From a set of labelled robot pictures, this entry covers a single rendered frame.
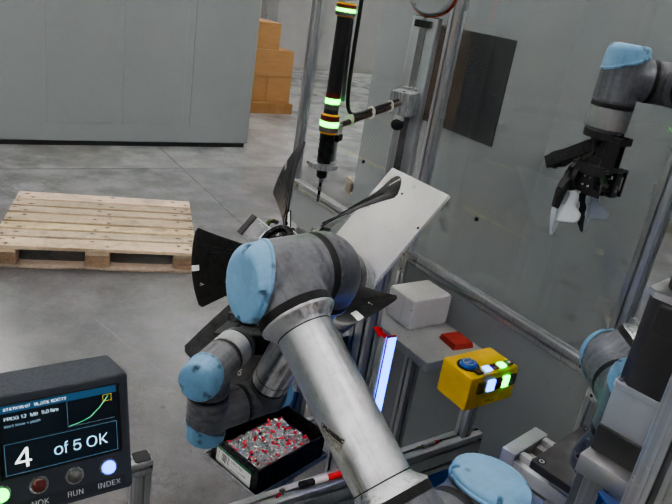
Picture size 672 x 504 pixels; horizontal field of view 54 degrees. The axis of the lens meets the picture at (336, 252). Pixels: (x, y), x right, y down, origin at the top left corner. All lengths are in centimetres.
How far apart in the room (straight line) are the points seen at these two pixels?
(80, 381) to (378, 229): 109
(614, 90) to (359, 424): 74
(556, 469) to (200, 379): 72
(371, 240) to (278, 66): 799
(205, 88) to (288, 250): 637
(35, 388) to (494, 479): 66
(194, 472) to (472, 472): 195
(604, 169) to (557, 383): 90
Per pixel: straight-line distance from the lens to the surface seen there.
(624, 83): 129
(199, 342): 170
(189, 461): 286
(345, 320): 147
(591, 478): 113
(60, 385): 107
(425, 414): 252
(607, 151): 131
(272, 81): 980
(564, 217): 132
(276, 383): 126
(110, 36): 695
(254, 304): 93
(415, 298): 214
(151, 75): 710
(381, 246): 188
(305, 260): 96
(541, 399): 211
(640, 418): 109
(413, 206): 190
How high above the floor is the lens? 185
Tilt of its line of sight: 22 degrees down
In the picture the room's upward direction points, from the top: 9 degrees clockwise
